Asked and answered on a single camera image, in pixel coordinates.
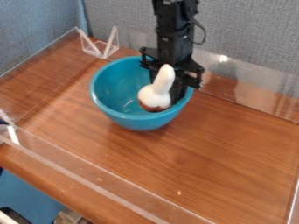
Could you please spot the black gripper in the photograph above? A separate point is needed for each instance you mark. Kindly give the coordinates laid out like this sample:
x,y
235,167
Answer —
x,y
175,26

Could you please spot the plush mushroom toy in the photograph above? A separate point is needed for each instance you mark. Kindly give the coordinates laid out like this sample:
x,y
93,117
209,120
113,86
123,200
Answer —
x,y
154,95

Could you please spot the blue bowl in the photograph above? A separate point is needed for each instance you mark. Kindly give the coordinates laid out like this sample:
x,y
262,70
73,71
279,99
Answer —
x,y
114,92

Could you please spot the clear acrylic back barrier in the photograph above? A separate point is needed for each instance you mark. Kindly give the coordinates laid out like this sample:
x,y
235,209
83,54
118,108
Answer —
x,y
254,86

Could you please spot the clear acrylic barrier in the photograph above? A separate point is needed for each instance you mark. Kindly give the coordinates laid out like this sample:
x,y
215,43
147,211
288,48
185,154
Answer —
x,y
99,181
254,86
58,62

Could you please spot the clear acrylic left barrier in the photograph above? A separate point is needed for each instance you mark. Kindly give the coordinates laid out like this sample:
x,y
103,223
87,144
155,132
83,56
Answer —
x,y
58,62

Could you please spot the clear acrylic front barrier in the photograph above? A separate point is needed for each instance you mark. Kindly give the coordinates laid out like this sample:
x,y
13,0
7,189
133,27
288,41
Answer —
x,y
99,181

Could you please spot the clear acrylic corner bracket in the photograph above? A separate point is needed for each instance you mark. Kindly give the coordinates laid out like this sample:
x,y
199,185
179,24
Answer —
x,y
101,49

